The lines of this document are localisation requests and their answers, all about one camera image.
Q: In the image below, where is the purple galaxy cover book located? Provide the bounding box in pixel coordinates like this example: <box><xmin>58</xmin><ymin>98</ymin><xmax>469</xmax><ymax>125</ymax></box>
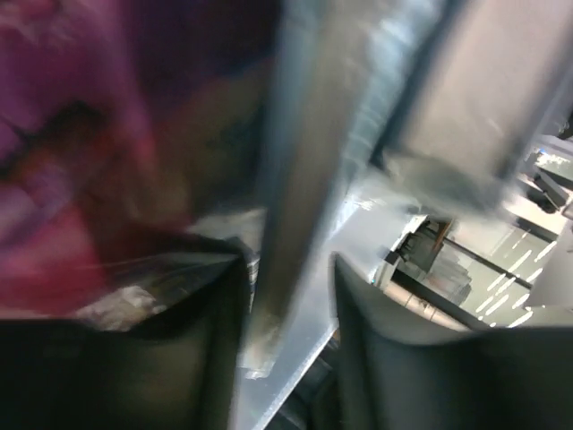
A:
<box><xmin>1</xmin><ymin>1</ymin><xmax>282</xmax><ymax>320</ymax></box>

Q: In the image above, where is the aluminium front rail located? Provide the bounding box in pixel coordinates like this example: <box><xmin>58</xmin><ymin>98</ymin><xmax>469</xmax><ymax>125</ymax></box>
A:
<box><xmin>227</xmin><ymin>0</ymin><xmax>573</xmax><ymax>430</ymax></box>

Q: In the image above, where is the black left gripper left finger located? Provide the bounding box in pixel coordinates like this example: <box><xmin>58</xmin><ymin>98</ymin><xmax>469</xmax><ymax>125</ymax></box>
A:
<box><xmin>1</xmin><ymin>237</ymin><xmax>251</xmax><ymax>429</ymax></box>

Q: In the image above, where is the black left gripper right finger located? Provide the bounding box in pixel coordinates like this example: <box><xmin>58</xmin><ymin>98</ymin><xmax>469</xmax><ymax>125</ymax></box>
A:
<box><xmin>332</xmin><ymin>255</ymin><xmax>572</xmax><ymax>429</ymax></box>

